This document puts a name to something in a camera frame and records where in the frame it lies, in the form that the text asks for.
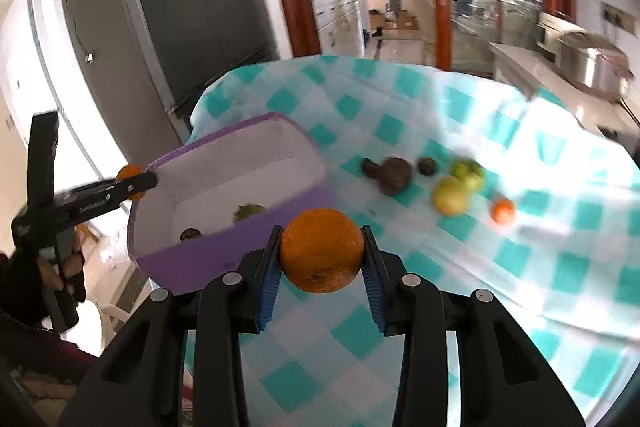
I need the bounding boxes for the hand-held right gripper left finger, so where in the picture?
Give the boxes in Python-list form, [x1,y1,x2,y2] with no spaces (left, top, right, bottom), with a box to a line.
[57,224,286,427]

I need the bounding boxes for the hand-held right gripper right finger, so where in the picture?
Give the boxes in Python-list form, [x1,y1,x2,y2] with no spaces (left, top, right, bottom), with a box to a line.
[360,224,586,427]

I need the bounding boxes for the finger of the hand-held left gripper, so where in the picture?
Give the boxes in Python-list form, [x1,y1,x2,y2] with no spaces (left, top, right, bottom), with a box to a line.
[62,171,159,222]

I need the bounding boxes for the orange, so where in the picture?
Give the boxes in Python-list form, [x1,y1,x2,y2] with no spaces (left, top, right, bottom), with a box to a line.
[279,208,366,294]
[116,163,147,201]
[491,198,517,225]

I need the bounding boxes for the purple and white box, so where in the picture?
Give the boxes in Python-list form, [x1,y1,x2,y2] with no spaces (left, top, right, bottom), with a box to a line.
[127,112,337,295]

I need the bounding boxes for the green tomato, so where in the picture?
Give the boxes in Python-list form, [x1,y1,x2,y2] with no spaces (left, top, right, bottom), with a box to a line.
[451,157,487,194]
[232,203,266,222]

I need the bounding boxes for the large brown round fruit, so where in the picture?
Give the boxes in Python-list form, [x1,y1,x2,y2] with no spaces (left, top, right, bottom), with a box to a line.
[377,156,415,196]

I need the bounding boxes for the yellow round fruit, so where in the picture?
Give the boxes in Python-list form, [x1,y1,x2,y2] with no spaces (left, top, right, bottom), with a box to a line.
[432,176,471,218]

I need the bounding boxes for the person's left forearm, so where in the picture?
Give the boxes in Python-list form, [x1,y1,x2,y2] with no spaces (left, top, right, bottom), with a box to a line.
[0,307,101,388]

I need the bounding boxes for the person's left hand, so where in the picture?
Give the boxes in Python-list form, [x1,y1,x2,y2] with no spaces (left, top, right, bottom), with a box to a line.
[0,237,87,328]

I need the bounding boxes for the teal checked tablecloth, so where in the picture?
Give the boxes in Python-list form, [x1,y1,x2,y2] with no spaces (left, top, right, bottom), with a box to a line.
[182,54,640,427]

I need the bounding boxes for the dark steel refrigerator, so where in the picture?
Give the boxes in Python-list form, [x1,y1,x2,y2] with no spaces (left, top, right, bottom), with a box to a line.
[57,0,281,148]

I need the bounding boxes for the white hallway cabinet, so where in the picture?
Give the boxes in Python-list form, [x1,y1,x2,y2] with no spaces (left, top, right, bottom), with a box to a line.
[309,0,364,58]

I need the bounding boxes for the white kitchen counter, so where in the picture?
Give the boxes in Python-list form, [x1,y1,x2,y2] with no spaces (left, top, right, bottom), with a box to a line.
[489,41,640,140]

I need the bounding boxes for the cardboard boxes on hallway floor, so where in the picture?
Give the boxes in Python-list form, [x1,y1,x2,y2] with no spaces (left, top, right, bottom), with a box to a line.
[369,0,422,38]

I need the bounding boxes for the white countertop appliance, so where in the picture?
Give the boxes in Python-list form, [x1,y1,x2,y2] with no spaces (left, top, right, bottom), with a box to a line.
[536,11,587,54]

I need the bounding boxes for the silver cooking pot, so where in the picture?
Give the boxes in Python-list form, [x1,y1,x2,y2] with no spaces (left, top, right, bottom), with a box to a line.
[556,31,632,98]

